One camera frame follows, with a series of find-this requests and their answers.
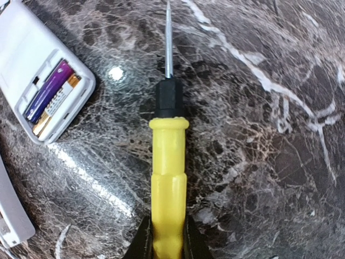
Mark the purple AAA battery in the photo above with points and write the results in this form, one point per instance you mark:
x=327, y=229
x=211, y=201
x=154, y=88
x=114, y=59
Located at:
x=50, y=88

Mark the grey remote control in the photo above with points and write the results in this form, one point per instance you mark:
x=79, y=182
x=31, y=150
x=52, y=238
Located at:
x=30, y=52

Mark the yellow handled screwdriver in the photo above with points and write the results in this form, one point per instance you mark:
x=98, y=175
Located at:
x=168, y=180

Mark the gold ultra AAA battery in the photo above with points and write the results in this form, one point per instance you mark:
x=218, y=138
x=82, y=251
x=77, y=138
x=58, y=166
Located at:
x=55, y=103

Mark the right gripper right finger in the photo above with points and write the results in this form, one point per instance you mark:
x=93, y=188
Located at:
x=194, y=246

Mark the white slim remote control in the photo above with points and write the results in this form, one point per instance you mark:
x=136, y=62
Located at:
x=16, y=226

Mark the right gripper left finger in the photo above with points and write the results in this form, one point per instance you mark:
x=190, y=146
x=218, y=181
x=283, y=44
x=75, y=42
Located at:
x=141, y=246

